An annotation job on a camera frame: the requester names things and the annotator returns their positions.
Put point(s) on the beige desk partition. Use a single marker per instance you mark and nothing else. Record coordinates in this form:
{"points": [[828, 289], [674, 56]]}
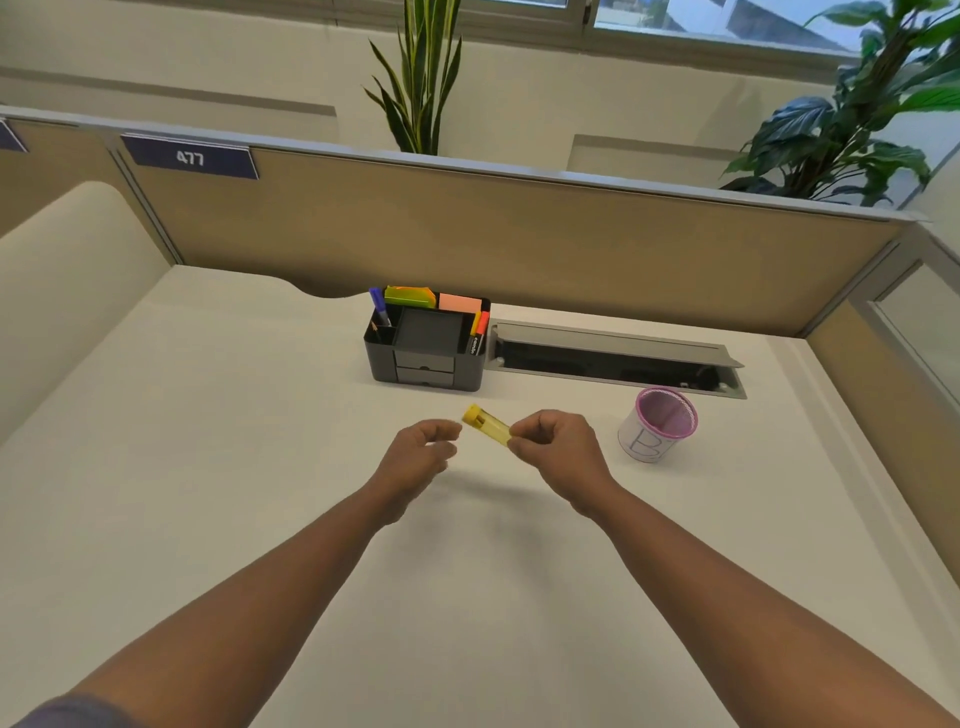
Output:
{"points": [[480, 225]]}

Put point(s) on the yellow highlighter pen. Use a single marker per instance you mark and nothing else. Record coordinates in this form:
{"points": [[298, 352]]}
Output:
{"points": [[487, 425]]}

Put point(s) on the window frame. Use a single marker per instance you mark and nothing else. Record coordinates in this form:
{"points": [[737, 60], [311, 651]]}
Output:
{"points": [[675, 26]]}

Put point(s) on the person's left forearm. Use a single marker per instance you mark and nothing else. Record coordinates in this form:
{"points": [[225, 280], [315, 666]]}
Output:
{"points": [[225, 622]]}

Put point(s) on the person's right forearm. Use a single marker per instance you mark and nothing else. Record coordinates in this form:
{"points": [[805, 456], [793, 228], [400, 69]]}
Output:
{"points": [[750, 622]]}

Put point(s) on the broad-leaf green plant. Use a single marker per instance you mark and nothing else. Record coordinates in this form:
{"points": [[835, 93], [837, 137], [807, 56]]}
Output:
{"points": [[847, 120]]}

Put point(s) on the beige side partition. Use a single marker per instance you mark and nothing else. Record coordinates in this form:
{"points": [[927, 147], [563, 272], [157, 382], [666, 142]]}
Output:
{"points": [[60, 292]]}

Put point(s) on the person's right thumb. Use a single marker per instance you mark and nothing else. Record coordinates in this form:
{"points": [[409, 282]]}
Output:
{"points": [[534, 424]]}

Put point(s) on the grey desk organizer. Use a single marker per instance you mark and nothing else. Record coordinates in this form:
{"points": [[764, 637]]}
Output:
{"points": [[425, 352]]}

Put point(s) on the person's left hand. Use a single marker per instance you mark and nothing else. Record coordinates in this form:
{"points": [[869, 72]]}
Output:
{"points": [[409, 465]]}

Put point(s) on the pink mesh pen cup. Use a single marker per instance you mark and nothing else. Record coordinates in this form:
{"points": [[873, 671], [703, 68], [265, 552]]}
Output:
{"points": [[660, 424]]}

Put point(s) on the pink sticky notes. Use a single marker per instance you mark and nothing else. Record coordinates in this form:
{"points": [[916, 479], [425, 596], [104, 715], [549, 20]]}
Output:
{"points": [[460, 303]]}

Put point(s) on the dark blue number label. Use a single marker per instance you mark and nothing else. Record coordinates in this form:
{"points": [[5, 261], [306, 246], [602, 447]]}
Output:
{"points": [[191, 156]]}

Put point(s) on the green sticky notes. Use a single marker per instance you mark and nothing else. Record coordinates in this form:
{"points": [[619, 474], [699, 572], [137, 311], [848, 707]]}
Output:
{"points": [[410, 297]]}

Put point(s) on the tall snake plant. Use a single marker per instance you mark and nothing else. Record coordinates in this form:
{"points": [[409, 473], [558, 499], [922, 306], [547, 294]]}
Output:
{"points": [[420, 75]]}

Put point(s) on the blue pen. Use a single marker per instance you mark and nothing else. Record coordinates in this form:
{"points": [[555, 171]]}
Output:
{"points": [[379, 306]]}

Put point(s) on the person's right hand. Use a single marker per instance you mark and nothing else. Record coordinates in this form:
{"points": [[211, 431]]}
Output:
{"points": [[566, 461]]}

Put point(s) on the person's left thumb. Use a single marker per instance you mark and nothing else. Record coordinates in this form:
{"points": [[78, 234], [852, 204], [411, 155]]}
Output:
{"points": [[442, 430]]}

